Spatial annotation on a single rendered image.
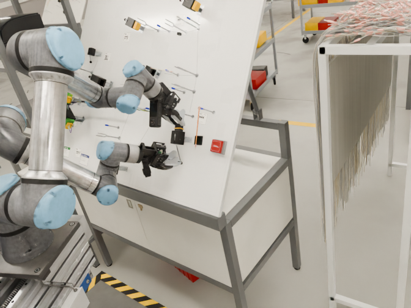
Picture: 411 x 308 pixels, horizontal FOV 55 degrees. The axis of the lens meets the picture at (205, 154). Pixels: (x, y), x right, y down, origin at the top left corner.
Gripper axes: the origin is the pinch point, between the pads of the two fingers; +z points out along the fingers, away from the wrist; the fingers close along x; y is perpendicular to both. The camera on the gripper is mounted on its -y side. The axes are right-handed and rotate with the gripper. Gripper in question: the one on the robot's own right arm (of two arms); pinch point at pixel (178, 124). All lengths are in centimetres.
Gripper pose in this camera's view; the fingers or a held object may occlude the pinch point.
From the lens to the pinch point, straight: 170.0
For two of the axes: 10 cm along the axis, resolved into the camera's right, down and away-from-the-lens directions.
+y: 3.5, -8.6, 3.7
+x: -8.0, -0.7, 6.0
